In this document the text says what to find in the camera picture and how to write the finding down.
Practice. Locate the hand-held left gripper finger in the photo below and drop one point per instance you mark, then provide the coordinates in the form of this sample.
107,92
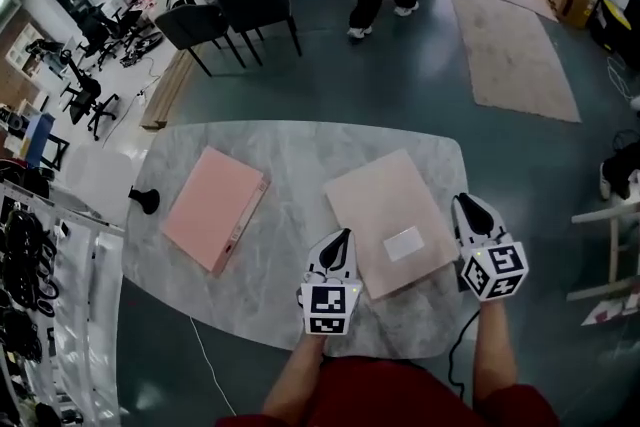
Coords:
347,260
317,260

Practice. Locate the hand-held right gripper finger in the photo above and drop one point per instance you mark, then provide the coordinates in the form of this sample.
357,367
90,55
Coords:
465,235
497,230

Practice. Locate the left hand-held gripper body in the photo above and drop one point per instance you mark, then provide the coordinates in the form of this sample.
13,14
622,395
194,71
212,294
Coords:
327,305

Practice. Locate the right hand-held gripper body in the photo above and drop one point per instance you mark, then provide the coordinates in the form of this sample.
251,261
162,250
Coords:
495,270

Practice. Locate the beige binder with label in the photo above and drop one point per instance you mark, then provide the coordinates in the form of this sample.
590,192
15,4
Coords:
380,210

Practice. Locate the pink binder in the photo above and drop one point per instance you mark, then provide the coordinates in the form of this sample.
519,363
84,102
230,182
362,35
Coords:
210,210

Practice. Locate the person's left forearm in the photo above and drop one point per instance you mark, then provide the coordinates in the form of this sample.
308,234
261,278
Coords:
295,375

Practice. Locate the person's right forearm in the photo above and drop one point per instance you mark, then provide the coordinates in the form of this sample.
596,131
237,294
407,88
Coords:
495,355

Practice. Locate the person's red shirt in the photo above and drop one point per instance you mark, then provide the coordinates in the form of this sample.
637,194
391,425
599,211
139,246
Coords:
390,395

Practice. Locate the large beige rug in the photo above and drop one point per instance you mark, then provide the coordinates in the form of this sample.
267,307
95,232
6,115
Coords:
515,60

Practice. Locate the low wooden platform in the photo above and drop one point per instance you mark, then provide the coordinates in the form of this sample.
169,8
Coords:
165,95

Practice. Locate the white shade table lamp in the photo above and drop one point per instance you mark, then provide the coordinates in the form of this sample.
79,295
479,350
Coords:
100,185

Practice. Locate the yellow-lidded black bin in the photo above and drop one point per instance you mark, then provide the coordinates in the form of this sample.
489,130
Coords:
612,22

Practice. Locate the white metal rack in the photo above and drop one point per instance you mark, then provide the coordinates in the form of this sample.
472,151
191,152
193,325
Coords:
60,210

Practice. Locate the dark grey upholstered chair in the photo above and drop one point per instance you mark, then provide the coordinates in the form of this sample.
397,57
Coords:
192,22
255,5

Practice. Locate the black folding bike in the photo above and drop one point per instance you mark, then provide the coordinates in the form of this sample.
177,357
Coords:
147,42

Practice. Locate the black office chair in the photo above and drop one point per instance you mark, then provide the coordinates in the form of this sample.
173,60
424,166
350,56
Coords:
85,100
100,30

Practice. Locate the blue storage box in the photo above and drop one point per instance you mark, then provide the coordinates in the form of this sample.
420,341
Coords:
40,135

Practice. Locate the white cubby shelf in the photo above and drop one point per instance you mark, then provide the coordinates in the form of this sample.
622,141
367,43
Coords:
25,50

